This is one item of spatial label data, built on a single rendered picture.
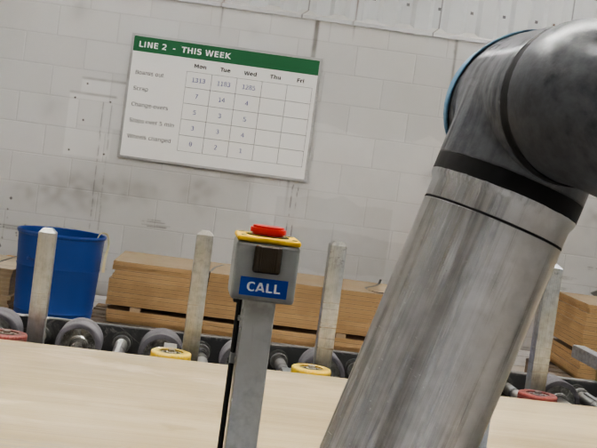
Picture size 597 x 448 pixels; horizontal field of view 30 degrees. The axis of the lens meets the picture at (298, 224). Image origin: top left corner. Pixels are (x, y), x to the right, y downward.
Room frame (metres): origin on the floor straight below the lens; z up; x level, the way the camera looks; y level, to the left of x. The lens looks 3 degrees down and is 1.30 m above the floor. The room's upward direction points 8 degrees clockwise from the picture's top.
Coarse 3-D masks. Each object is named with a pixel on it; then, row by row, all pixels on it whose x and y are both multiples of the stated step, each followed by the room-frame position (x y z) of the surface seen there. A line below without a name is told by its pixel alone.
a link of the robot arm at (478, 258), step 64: (512, 64) 0.78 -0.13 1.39; (448, 128) 0.89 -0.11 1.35; (448, 192) 0.81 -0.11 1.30; (512, 192) 0.79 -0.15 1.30; (576, 192) 0.81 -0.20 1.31; (448, 256) 0.80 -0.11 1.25; (512, 256) 0.79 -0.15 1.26; (384, 320) 0.82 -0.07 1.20; (448, 320) 0.79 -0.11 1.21; (512, 320) 0.80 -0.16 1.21; (384, 384) 0.80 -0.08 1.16; (448, 384) 0.79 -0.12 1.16
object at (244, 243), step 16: (240, 240) 1.20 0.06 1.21; (256, 240) 1.20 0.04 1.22; (272, 240) 1.20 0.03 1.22; (288, 240) 1.21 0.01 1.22; (240, 256) 1.20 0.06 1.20; (288, 256) 1.21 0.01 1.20; (240, 272) 1.20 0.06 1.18; (288, 272) 1.21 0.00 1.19; (288, 288) 1.21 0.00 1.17; (288, 304) 1.21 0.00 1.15
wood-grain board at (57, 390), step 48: (0, 384) 1.73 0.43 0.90; (48, 384) 1.77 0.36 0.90; (96, 384) 1.82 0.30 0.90; (144, 384) 1.87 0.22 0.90; (192, 384) 1.92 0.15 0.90; (288, 384) 2.04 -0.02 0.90; (336, 384) 2.10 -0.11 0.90; (0, 432) 1.46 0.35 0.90; (48, 432) 1.49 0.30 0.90; (96, 432) 1.52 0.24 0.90; (144, 432) 1.56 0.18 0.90; (192, 432) 1.59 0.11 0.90; (288, 432) 1.67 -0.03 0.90; (528, 432) 1.90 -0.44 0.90; (576, 432) 1.95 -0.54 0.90
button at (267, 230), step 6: (252, 228) 1.23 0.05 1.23; (258, 228) 1.22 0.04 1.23; (264, 228) 1.22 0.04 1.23; (270, 228) 1.22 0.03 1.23; (276, 228) 1.22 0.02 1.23; (282, 228) 1.23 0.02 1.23; (258, 234) 1.22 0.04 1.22; (264, 234) 1.22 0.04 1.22; (270, 234) 1.22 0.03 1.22; (276, 234) 1.22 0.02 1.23; (282, 234) 1.23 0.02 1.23
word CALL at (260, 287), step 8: (248, 280) 1.20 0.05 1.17; (256, 280) 1.20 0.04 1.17; (264, 280) 1.20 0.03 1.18; (272, 280) 1.20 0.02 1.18; (240, 288) 1.20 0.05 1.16; (248, 288) 1.20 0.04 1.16; (256, 288) 1.20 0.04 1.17; (264, 288) 1.20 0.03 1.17; (272, 288) 1.20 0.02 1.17; (280, 288) 1.20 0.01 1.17; (264, 296) 1.20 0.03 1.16; (272, 296) 1.20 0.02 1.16; (280, 296) 1.21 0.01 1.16
